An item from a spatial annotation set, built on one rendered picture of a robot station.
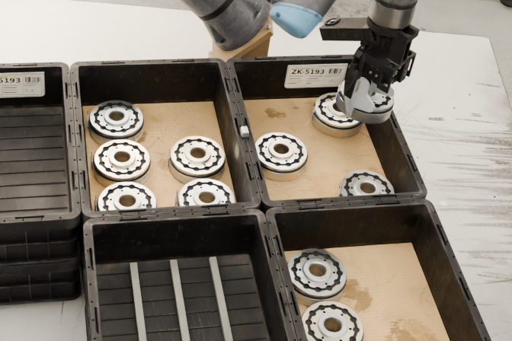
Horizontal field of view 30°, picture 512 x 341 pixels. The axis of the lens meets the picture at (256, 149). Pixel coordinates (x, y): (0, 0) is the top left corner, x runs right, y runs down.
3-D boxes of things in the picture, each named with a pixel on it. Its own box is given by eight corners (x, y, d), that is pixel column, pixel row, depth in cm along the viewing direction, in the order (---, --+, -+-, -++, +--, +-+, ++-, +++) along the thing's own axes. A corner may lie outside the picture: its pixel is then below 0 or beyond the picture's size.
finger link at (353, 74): (345, 101, 166) (360, 58, 161) (338, 97, 167) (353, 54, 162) (360, 93, 169) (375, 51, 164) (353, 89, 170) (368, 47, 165)
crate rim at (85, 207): (69, 71, 183) (69, 61, 181) (222, 66, 190) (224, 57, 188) (81, 227, 155) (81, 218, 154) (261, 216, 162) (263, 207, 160)
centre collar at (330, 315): (314, 314, 154) (315, 312, 154) (344, 313, 155) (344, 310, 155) (320, 340, 151) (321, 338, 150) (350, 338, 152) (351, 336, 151)
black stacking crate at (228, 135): (71, 108, 190) (70, 64, 182) (218, 103, 196) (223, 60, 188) (83, 264, 162) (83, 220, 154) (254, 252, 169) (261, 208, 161)
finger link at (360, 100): (362, 133, 168) (378, 90, 163) (335, 116, 170) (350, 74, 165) (371, 128, 170) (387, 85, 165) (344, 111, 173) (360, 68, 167)
